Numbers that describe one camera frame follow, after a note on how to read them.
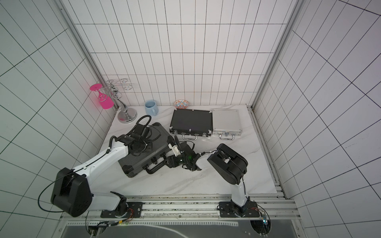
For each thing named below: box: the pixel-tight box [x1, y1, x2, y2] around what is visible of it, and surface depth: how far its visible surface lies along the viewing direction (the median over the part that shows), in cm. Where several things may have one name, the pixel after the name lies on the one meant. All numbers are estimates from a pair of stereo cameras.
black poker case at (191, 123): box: [169, 108, 214, 141], surface depth 105 cm
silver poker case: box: [211, 108, 243, 141], surface depth 104 cm
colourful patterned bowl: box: [173, 99, 190, 110], surface depth 121 cm
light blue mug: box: [144, 100, 159, 117], surface depth 113 cm
